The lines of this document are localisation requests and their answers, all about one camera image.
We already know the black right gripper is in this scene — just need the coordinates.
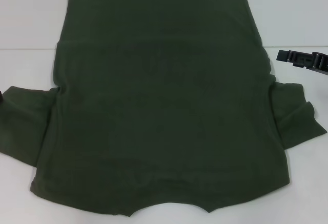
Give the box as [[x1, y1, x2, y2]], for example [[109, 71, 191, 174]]
[[276, 50, 328, 76]]

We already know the dark green t-shirt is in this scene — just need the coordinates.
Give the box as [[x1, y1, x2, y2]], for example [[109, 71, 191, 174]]
[[0, 0, 328, 224]]

